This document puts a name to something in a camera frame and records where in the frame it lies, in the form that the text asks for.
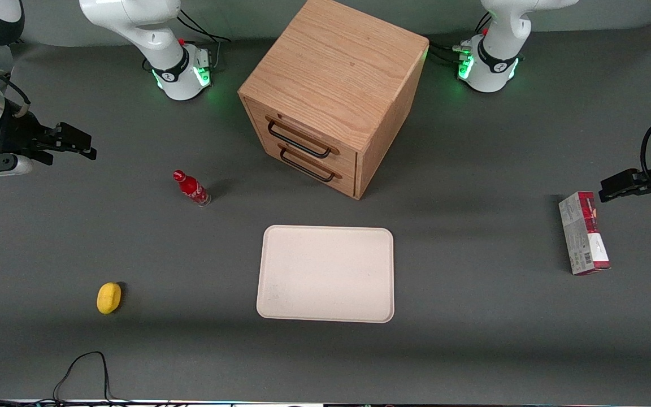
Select red and white carton box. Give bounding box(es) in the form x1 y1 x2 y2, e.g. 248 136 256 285
558 191 611 276

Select black cable loop on table edge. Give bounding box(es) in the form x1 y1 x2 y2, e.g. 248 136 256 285
51 351 134 405

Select black left arm base cables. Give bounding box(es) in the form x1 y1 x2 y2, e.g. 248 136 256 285
427 12 493 70

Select wooden drawer with handle notch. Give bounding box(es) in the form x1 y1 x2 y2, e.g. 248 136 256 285
244 97 359 177

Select black arm base cables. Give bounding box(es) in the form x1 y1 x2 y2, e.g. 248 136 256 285
427 12 493 70
176 8 231 73

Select yellow lemon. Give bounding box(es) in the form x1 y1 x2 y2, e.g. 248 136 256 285
97 282 123 315

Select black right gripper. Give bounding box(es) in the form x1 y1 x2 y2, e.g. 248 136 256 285
0 109 98 166

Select black right arm base cables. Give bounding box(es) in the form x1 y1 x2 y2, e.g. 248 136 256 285
176 8 231 73

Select plain wooden drawer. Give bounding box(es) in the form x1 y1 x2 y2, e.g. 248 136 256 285
255 129 358 199

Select oak wooden drawer cabinet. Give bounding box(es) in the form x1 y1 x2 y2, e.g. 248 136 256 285
238 0 429 200

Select black metal drawer handle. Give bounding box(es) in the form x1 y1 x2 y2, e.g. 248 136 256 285
277 144 342 184
265 115 341 159

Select red cola bottle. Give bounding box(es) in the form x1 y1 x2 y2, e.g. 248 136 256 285
172 169 212 207

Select beige rectangular tray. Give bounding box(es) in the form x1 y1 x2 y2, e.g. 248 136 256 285
256 225 395 324

